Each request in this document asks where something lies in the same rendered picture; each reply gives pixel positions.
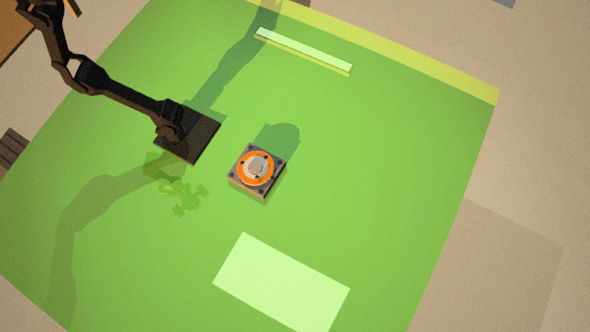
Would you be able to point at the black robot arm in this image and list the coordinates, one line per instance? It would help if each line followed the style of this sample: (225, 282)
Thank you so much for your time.
(91, 79)

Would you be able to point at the orange round plate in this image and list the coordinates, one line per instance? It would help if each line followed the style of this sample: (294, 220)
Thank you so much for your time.
(265, 174)

